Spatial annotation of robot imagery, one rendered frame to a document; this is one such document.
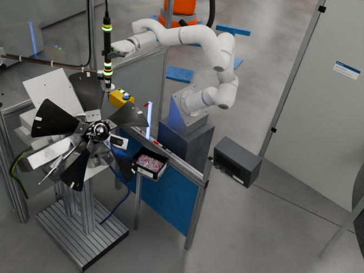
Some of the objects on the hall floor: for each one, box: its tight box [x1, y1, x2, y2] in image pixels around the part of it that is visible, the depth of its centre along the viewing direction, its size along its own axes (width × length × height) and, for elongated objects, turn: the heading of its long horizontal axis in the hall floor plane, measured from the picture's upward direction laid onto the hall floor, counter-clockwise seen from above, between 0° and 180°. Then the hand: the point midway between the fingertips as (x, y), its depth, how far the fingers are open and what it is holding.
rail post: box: [115, 127, 121, 190], centre depth 295 cm, size 4×4×78 cm
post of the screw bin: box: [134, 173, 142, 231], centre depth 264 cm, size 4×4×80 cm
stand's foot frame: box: [35, 191, 129, 273], centre depth 282 cm, size 62×46×8 cm
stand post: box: [78, 177, 96, 236], centre depth 251 cm, size 4×9×91 cm, turn 131°
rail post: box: [184, 187, 207, 251], centre depth 258 cm, size 4×4×78 cm
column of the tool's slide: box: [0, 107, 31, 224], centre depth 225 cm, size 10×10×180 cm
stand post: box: [60, 164, 78, 217], centre depth 253 cm, size 4×9×115 cm, turn 131°
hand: (108, 53), depth 176 cm, fingers closed on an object, 4 cm apart
